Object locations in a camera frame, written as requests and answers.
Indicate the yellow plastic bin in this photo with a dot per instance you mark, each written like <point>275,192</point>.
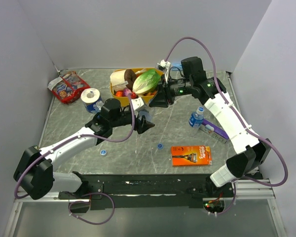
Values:
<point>146,97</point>

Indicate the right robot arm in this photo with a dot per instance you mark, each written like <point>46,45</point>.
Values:
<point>250,151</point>

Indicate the green lettuce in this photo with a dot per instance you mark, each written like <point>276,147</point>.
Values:
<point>146,82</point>

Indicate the brown bread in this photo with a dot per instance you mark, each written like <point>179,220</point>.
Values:
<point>129,77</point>

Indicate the orange razor box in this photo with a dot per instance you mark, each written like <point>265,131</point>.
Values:
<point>191,156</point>

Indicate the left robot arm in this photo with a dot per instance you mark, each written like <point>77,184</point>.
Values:
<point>36,172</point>

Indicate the white paper bag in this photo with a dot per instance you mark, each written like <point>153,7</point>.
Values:
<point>118,81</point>

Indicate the toilet paper roll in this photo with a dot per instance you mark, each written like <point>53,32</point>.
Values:
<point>89,97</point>

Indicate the red snack bag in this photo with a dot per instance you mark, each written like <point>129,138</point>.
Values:
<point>67,87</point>

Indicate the purple onion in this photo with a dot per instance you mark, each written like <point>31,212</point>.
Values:
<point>126,91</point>

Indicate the orange carrot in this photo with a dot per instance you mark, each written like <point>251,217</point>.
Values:
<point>119,94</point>

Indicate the dark eggplant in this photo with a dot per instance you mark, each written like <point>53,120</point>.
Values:
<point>159,87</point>

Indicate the clear bottle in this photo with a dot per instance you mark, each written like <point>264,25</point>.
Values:
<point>145,114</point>

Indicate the blue tissue pack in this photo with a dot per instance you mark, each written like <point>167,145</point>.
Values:
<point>176,67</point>

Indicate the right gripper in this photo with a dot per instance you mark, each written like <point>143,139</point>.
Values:
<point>160,100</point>

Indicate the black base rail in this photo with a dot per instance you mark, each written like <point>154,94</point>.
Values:
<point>158,190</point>

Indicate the purple toothpaste box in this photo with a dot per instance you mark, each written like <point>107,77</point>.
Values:
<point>214,131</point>

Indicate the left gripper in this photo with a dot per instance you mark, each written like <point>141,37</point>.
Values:
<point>143,126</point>

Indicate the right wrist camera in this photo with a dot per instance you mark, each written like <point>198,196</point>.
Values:
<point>164,66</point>

